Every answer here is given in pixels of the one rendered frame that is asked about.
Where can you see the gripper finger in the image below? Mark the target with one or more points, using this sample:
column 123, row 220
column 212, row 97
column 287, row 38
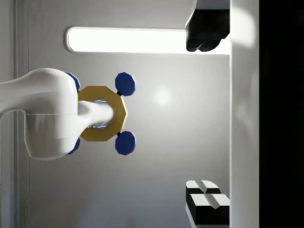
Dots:
column 207, row 26
column 209, row 213

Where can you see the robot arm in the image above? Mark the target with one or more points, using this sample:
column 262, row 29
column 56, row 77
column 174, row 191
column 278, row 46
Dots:
column 47, row 109

